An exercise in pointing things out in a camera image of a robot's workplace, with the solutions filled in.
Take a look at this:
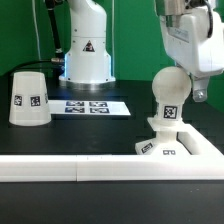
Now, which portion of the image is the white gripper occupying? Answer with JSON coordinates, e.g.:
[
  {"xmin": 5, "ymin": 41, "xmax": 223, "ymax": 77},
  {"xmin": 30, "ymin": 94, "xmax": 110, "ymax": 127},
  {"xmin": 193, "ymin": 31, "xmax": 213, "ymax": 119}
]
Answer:
[{"xmin": 159, "ymin": 7, "xmax": 224, "ymax": 102}]

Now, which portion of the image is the white lamp bulb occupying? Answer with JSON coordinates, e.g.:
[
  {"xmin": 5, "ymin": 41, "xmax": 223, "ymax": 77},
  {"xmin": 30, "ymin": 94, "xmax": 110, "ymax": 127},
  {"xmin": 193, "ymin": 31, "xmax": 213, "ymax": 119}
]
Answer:
[{"xmin": 152, "ymin": 67, "xmax": 191, "ymax": 126}]

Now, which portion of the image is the white lamp base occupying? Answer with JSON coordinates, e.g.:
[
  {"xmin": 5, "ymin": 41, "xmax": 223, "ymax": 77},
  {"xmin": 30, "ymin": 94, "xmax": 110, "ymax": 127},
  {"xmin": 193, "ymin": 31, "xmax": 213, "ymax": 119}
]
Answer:
[{"xmin": 135, "ymin": 117, "xmax": 190, "ymax": 156}]

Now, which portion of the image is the white lamp hood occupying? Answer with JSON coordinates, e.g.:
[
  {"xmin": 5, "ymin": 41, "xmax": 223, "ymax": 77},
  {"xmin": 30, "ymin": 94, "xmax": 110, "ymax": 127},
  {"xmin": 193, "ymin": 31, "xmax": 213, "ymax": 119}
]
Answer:
[{"xmin": 9, "ymin": 71, "xmax": 51, "ymax": 126}]

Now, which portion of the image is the white L-shaped corner fence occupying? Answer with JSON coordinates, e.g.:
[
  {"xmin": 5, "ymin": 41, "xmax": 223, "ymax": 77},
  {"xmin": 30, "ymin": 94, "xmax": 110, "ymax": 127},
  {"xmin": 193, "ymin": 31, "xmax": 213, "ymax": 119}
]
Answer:
[{"xmin": 0, "ymin": 124, "xmax": 224, "ymax": 182}]

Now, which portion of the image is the white marker sheet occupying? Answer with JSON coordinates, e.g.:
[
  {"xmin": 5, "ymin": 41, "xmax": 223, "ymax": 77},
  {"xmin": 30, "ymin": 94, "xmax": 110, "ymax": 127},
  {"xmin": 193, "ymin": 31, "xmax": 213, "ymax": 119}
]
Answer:
[{"xmin": 49, "ymin": 100, "xmax": 131, "ymax": 116}]

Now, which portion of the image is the black cable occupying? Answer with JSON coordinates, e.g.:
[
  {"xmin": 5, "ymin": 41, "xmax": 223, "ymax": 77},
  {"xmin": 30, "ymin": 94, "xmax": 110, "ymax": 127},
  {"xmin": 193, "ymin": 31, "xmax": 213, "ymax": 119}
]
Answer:
[{"xmin": 9, "ymin": 0, "xmax": 68, "ymax": 78}]

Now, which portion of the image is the white thin cable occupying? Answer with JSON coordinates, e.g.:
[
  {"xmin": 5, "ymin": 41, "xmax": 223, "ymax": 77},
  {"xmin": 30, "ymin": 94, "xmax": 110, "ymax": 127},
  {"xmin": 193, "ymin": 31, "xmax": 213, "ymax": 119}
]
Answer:
[{"xmin": 31, "ymin": 0, "xmax": 42, "ymax": 61}]

